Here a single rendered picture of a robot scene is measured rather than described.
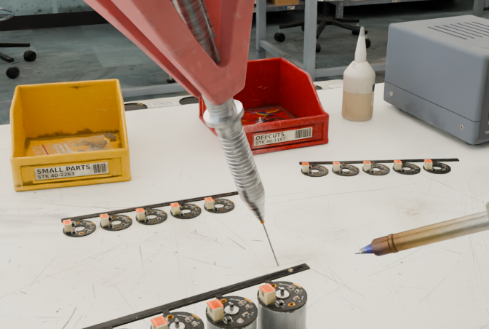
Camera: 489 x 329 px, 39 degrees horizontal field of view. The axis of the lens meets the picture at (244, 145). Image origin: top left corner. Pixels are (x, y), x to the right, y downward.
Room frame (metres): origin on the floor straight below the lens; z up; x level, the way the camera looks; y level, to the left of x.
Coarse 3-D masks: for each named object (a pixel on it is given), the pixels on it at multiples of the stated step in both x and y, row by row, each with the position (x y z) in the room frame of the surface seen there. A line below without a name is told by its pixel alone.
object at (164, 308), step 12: (300, 264) 0.32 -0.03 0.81; (264, 276) 0.31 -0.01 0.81; (276, 276) 0.31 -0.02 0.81; (228, 288) 0.30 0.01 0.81; (240, 288) 0.30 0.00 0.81; (180, 300) 0.29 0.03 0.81; (192, 300) 0.29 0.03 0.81; (204, 300) 0.29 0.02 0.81; (144, 312) 0.28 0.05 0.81; (156, 312) 0.28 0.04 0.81; (168, 312) 0.28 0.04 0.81; (96, 324) 0.27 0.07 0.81; (108, 324) 0.27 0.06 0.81; (120, 324) 0.27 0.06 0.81
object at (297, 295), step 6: (270, 282) 0.30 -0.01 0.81; (276, 282) 0.30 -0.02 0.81; (282, 282) 0.30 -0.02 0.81; (288, 282) 0.30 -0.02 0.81; (276, 288) 0.30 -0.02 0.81; (288, 288) 0.30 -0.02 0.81; (294, 288) 0.30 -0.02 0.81; (300, 288) 0.30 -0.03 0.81; (258, 294) 0.29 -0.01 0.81; (294, 294) 0.29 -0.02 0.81; (300, 294) 0.29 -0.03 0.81; (306, 294) 0.29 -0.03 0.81; (258, 300) 0.29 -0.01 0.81; (276, 300) 0.29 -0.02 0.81; (282, 300) 0.29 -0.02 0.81; (288, 300) 0.29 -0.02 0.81; (294, 300) 0.29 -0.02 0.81; (300, 300) 0.29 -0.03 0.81; (306, 300) 0.29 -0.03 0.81; (264, 306) 0.28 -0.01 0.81; (270, 306) 0.28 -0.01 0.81; (276, 306) 0.28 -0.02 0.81; (282, 306) 0.28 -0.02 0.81; (288, 306) 0.28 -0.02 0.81; (294, 306) 0.28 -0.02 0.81; (300, 306) 0.28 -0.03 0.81
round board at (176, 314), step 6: (174, 312) 0.28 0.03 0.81; (180, 312) 0.28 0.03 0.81; (186, 312) 0.28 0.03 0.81; (174, 318) 0.27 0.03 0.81; (180, 318) 0.27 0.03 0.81; (186, 318) 0.27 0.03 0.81; (192, 318) 0.27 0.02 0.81; (198, 318) 0.27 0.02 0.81; (168, 324) 0.27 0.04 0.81; (186, 324) 0.27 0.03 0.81; (192, 324) 0.27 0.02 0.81; (198, 324) 0.27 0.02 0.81
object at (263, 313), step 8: (280, 296) 0.29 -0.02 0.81; (288, 296) 0.29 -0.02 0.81; (264, 312) 0.28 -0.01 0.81; (272, 312) 0.28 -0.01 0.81; (280, 312) 0.28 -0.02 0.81; (288, 312) 0.28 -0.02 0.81; (296, 312) 0.28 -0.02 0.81; (304, 312) 0.29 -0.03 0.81; (264, 320) 0.28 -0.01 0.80; (272, 320) 0.28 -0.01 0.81; (280, 320) 0.28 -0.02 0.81; (288, 320) 0.28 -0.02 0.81; (296, 320) 0.28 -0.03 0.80; (304, 320) 0.29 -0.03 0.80; (264, 328) 0.28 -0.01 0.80; (272, 328) 0.28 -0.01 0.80; (280, 328) 0.28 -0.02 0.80; (288, 328) 0.28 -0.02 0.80; (296, 328) 0.28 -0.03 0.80; (304, 328) 0.29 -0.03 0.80
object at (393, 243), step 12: (468, 216) 0.26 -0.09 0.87; (480, 216) 0.26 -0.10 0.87; (420, 228) 0.27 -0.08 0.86; (432, 228) 0.26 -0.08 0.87; (444, 228) 0.26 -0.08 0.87; (456, 228) 0.26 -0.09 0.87; (468, 228) 0.26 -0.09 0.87; (480, 228) 0.26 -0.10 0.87; (384, 240) 0.27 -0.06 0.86; (396, 240) 0.27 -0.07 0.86; (408, 240) 0.26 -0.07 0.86; (420, 240) 0.26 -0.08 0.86; (432, 240) 0.26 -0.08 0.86; (444, 240) 0.26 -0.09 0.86; (384, 252) 0.27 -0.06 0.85; (396, 252) 0.27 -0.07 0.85
